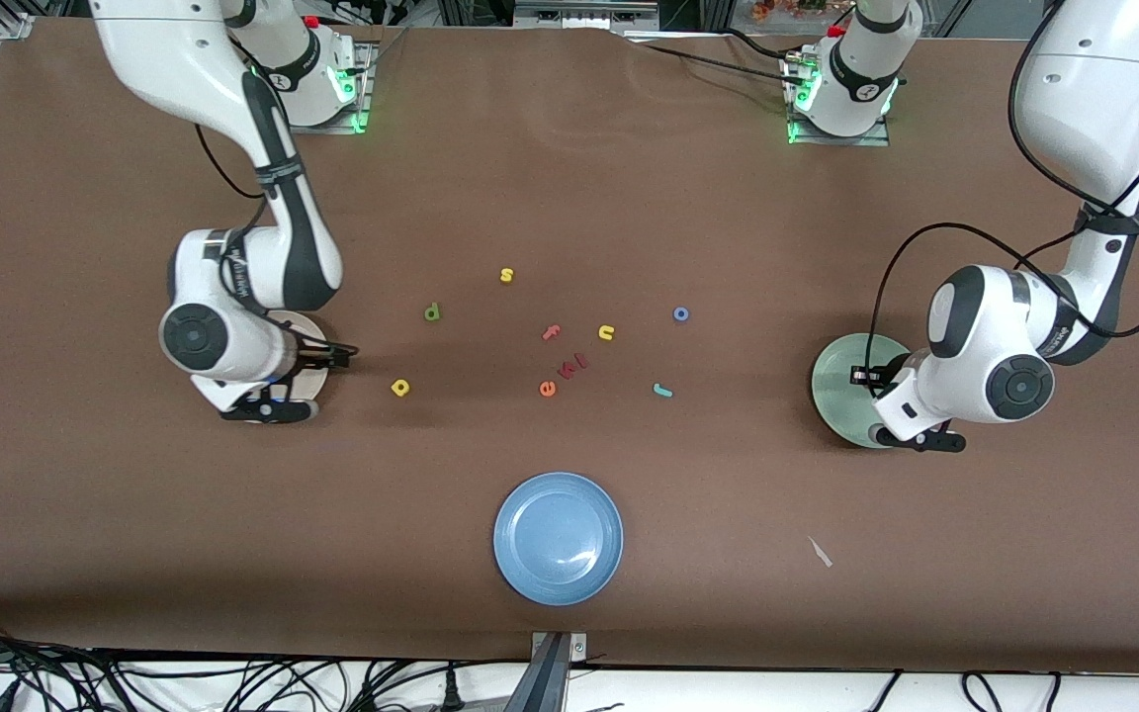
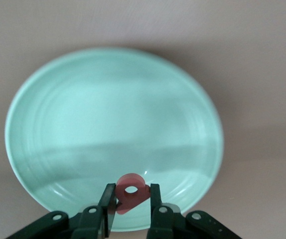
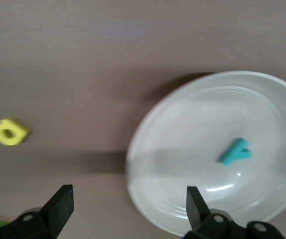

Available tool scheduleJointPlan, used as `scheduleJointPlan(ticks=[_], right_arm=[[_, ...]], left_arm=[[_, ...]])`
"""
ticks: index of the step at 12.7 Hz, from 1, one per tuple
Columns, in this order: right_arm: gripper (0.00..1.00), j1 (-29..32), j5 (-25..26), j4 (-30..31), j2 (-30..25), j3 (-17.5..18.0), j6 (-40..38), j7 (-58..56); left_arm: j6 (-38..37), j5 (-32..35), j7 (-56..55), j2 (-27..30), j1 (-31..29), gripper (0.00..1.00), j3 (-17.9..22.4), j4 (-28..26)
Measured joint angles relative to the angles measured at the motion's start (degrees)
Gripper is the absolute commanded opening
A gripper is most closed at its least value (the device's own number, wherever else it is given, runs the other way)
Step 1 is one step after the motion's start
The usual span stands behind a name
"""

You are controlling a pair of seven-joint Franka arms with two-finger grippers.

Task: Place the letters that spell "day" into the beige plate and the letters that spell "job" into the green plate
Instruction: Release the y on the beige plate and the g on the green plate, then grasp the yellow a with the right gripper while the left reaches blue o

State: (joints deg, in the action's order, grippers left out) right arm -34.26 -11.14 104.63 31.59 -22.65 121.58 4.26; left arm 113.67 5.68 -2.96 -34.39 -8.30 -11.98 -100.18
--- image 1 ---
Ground beige brown plate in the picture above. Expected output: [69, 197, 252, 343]
[266, 311, 331, 426]

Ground pale green plate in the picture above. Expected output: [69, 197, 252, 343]
[812, 333, 917, 449]

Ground brown table cover sheet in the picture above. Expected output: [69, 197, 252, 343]
[0, 18, 1139, 675]

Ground blue plate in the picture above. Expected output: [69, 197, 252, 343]
[493, 472, 625, 606]

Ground orange flowers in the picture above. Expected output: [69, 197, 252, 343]
[752, 0, 828, 23]

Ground black equipment box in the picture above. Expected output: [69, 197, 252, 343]
[513, 0, 661, 31]

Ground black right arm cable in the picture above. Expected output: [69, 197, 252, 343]
[194, 121, 358, 372]

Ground black cable to arm base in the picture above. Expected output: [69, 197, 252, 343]
[629, 38, 796, 88]
[723, 28, 793, 58]

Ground aluminium profile bracket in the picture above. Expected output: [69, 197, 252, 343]
[505, 630, 588, 712]

